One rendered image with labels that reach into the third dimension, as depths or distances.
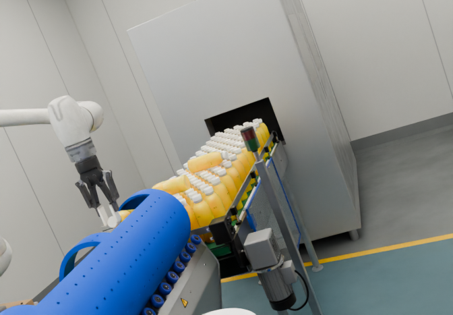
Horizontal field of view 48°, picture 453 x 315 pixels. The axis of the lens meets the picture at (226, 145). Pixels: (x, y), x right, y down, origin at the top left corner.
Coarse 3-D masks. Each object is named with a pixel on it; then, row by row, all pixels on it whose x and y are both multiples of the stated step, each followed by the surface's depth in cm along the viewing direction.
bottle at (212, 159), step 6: (198, 156) 255; (204, 156) 252; (210, 156) 250; (216, 156) 250; (222, 156) 250; (192, 162) 253; (198, 162) 252; (204, 162) 251; (210, 162) 250; (216, 162) 250; (192, 168) 253; (198, 168) 253; (204, 168) 253
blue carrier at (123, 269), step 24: (144, 192) 191; (144, 216) 172; (168, 216) 180; (96, 240) 152; (120, 240) 154; (144, 240) 160; (168, 240) 172; (72, 264) 161; (96, 264) 139; (120, 264) 144; (144, 264) 153; (168, 264) 171; (72, 288) 127; (96, 288) 131; (120, 288) 138; (144, 288) 150; (24, 312) 116; (48, 312) 117; (72, 312) 121; (96, 312) 126; (120, 312) 134
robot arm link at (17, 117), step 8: (80, 104) 175; (88, 104) 177; (96, 104) 182; (0, 112) 171; (8, 112) 173; (16, 112) 174; (24, 112) 175; (32, 112) 177; (40, 112) 178; (96, 112) 177; (0, 120) 171; (8, 120) 172; (16, 120) 173; (24, 120) 175; (32, 120) 176; (40, 120) 178; (48, 120) 179; (96, 120) 176; (96, 128) 179
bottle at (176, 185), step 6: (168, 180) 229; (174, 180) 227; (180, 180) 226; (186, 180) 229; (156, 186) 230; (162, 186) 228; (168, 186) 227; (174, 186) 226; (180, 186) 225; (186, 186) 226; (168, 192) 228; (174, 192) 228
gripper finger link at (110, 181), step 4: (108, 172) 166; (108, 176) 166; (108, 180) 167; (112, 180) 168; (108, 184) 167; (112, 184) 168; (112, 188) 167; (116, 188) 169; (112, 192) 168; (116, 192) 169; (116, 196) 168
